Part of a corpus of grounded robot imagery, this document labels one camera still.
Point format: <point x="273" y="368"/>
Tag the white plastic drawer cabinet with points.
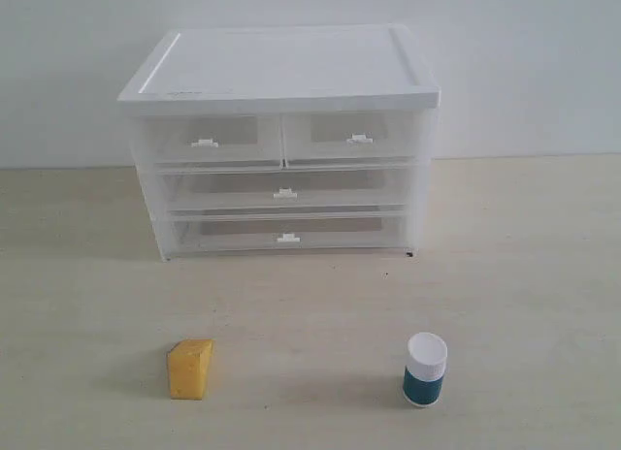
<point x="279" y="71"/>

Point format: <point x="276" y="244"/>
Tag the teal bottle white cap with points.
<point x="425" y="369"/>

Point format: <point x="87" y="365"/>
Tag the bottom wide clear drawer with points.
<point x="365" y="230"/>

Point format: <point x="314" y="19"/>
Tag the wide clear drawer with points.
<point x="365" y="230"/>
<point x="331" y="188"/>

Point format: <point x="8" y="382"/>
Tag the middle wide clear drawer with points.
<point x="331" y="188"/>

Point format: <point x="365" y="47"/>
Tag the yellow sponge wedge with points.
<point x="187" y="366"/>

